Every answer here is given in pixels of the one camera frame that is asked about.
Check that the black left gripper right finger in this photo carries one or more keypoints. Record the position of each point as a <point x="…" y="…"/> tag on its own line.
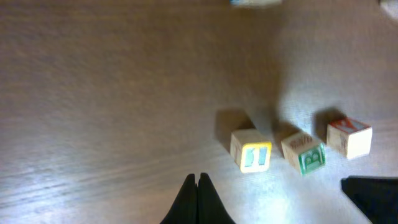
<point x="210" y="207"/>

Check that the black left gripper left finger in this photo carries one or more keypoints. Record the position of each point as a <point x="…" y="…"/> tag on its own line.
<point x="184" y="207"/>

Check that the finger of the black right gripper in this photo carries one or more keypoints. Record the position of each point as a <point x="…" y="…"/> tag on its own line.
<point x="376" y="197"/>

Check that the yellow number eleven block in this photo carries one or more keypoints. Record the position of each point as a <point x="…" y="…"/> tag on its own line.
<point x="250" y="150"/>

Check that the green B wooden block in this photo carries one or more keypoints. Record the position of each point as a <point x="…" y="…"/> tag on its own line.
<point x="304" y="152"/>

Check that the green V wooden block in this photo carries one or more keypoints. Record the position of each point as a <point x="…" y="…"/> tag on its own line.
<point x="390" y="7"/>

